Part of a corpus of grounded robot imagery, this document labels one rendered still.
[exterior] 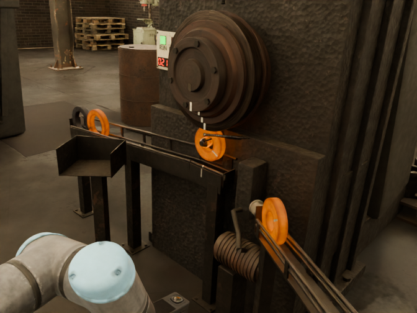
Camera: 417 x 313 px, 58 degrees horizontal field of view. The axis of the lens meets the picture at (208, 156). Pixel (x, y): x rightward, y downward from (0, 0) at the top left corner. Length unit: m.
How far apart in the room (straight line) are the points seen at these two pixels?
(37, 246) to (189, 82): 0.95
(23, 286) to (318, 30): 1.17
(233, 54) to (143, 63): 2.99
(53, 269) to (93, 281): 0.10
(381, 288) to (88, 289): 1.93
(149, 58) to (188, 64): 2.88
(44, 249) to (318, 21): 1.12
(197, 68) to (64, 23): 7.12
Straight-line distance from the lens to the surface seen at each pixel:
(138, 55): 4.34
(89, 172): 1.89
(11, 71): 4.25
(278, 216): 1.23
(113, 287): 0.59
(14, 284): 0.65
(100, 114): 2.28
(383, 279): 2.41
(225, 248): 1.49
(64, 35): 8.48
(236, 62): 1.41
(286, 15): 1.49
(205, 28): 1.49
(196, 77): 1.45
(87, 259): 0.62
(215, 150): 1.61
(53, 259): 0.67
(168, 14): 1.91
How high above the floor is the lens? 1.37
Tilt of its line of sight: 22 degrees down
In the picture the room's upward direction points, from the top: 3 degrees clockwise
